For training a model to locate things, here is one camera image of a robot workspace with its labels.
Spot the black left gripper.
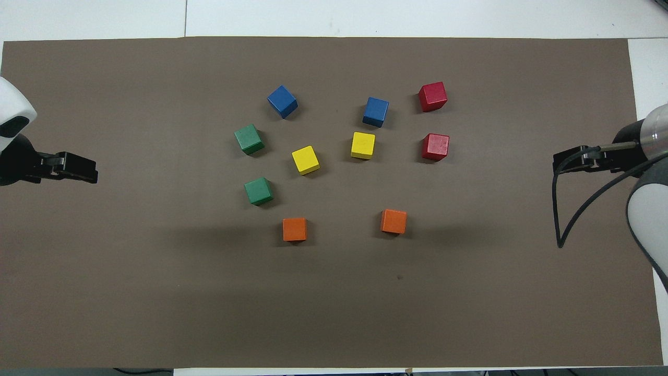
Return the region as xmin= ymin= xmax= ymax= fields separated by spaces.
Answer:
xmin=0 ymin=134 xmax=99 ymax=186

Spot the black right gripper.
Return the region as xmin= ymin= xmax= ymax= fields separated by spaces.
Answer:
xmin=553 ymin=119 xmax=649 ymax=176

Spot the red wooden cube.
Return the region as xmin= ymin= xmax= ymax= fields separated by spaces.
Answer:
xmin=418 ymin=81 xmax=448 ymax=113
xmin=422 ymin=133 xmax=450 ymax=161

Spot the green wooden cube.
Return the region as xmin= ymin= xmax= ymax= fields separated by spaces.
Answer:
xmin=244 ymin=177 xmax=274 ymax=206
xmin=234 ymin=124 xmax=265 ymax=155

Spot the brown table mat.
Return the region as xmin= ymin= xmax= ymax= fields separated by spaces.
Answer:
xmin=0 ymin=37 xmax=664 ymax=369

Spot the orange wooden cube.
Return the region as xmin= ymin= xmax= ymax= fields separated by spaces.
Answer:
xmin=380 ymin=209 xmax=408 ymax=234
xmin=282 ymin=217 xmax=308 ymax=242

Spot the blue wooden cube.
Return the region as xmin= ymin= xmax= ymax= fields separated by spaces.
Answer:
xmin=267 ymin=85 xmax=299 ymax=119
xmin=363 ymin=97 xmax=390 ymax=128

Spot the yellow wooden cube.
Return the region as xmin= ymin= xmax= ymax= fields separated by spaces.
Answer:
xmin=351 ymin=132 xmax=376 ymax=160
xmin=291 ymin=145 xmax=320 ymax=175

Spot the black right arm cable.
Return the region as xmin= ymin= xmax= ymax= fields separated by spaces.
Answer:
xmin=553 ymin=140 xmax=668 ymax=249

